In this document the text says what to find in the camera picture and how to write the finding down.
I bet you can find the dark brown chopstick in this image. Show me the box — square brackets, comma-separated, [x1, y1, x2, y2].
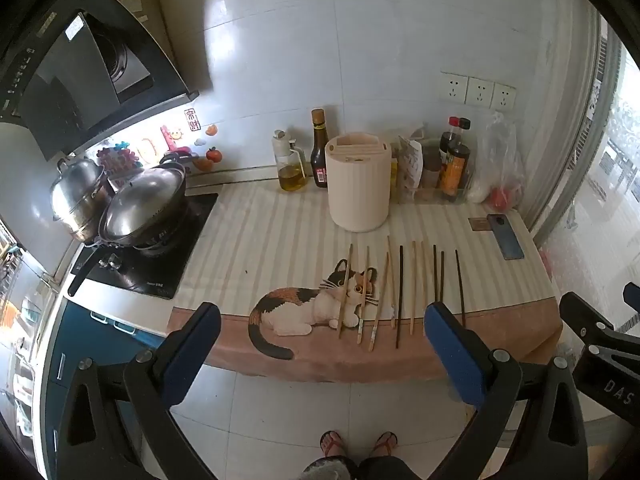
[433, 244, 439, 301]
[454, 249, 466, 327]
[438, 250, 445, 302]

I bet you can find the light banded chopstick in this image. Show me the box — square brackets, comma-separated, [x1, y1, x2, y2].
[409, 240, 418, 336]

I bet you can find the blue kitchen cabinet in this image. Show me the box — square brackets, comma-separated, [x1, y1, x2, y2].
[37, 299, 166, 480]

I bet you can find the black gas stove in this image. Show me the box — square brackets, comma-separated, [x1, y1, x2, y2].
[67, 193, 218, 299]

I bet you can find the light wooden chopstick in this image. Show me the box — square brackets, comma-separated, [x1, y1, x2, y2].
[357, 246, 370, 344]
[420, 240, 428, 333]
[336, 243, 354, 339]
[368, 249, 390, 352]
[386, 235, 397, 328]

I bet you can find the person's right foot sandal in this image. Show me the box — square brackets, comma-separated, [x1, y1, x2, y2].
[369, 431, 398, 457]

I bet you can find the person's foot sandal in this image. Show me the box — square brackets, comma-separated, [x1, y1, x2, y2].
[320, 430, 347, 458]
[369, 431, 398, 457]

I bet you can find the black chopstick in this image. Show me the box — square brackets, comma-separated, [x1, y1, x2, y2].
[395, 245, 404, 350]

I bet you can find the blue smartphone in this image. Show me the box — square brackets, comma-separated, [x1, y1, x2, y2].
[487, 214, 525, 260]

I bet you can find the steel wok with lid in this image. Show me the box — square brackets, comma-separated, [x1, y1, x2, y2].
[67, 158, 186, 297]

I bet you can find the person's left foot sandal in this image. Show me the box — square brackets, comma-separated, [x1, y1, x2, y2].
[320, 430, 347, 458]

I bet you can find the steel steamer pot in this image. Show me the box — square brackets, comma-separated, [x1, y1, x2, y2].
[50, 157, 115, 245]

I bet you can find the clear plastic bag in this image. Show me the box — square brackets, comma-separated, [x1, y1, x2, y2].
[466, 112, 526, 212]

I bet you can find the black cap sauce bottle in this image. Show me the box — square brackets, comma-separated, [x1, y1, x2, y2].
[437, 117, 471, 202]

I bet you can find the clear seasoning organizer tray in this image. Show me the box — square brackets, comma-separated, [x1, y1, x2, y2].
[392, 136, 474, 204]

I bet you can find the red cap soy bottle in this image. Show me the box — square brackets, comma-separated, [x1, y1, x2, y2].
[439, 116, 460, 178]

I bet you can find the white paper packet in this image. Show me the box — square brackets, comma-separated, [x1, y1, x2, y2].
[398, 136, 423, 202]

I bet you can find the oil dispenser bottle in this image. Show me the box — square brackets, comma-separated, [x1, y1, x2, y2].
[271, 130, 306, 192]

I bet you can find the cream utensil holder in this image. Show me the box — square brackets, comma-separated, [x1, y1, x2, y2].
[324, 133, 392, 233]

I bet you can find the dark sauce bottle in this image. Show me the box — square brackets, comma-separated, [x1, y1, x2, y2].
[310, 108, 329, 188]

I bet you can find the black range hood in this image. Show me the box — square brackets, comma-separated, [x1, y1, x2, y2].
[1, 0, 197, 159]

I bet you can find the white wall socket right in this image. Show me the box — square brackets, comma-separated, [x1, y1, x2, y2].
[490, 82, 516, 112]

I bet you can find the white wall socket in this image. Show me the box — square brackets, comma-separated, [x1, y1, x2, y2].
[465, 77, 495, 108]
[438, 72, 469, 104]
[490, 82, 516, 112]

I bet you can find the white wall socket middle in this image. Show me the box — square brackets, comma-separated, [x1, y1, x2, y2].
[465, 77, 495, 108]

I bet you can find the white wall socket left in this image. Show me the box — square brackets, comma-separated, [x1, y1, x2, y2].
[438, 72, 469, 104]

